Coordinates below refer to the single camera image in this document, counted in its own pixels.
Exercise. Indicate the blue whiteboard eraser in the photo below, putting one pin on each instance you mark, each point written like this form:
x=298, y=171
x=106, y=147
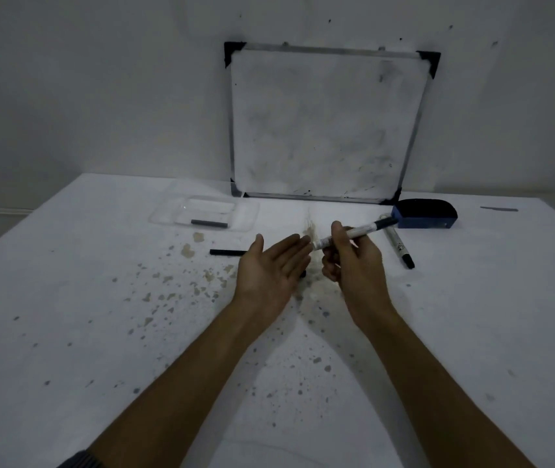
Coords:
x=426, y=214

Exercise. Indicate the person's right forearm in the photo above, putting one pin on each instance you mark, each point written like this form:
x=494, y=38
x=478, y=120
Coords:
x=433, y=394

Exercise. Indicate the person's left thumb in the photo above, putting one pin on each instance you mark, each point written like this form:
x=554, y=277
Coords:
x=257, y=246

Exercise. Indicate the white marker with black cap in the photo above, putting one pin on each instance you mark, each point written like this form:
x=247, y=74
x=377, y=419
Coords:
x=362, y=230

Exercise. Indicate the thin grey strip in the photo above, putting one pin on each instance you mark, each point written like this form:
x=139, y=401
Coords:
x=499, y=209

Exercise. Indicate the short grey stick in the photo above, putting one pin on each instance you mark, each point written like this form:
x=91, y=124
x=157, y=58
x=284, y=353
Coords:
x=209, y=223

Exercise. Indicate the black pen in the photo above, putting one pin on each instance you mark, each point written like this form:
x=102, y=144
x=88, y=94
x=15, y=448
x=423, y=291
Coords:
x=226, y=252

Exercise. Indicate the person's right hand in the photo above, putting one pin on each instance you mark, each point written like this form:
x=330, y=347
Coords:
x=362, y=282

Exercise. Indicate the grey marker with black cap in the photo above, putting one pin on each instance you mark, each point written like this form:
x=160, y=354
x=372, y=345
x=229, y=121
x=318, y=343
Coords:
x=399, y=246

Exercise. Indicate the dark sleeve cuff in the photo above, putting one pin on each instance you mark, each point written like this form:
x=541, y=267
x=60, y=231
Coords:
x=82, y=460

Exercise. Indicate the clear plastic tray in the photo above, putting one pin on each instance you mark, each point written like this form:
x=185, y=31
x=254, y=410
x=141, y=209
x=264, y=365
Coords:
x=238, y=216

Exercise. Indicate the person's left hand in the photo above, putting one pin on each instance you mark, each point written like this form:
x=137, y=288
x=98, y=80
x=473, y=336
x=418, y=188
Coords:
x=267, y=277

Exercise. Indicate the person's left forearm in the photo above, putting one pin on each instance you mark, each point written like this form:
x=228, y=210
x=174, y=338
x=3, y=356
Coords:
x=194, y=385

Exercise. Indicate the person's right thumb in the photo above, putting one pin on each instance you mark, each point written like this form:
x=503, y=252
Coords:
x=339, y=236

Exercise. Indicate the white framed whiteboard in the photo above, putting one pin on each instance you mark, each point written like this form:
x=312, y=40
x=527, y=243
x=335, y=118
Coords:
x=326, y=126

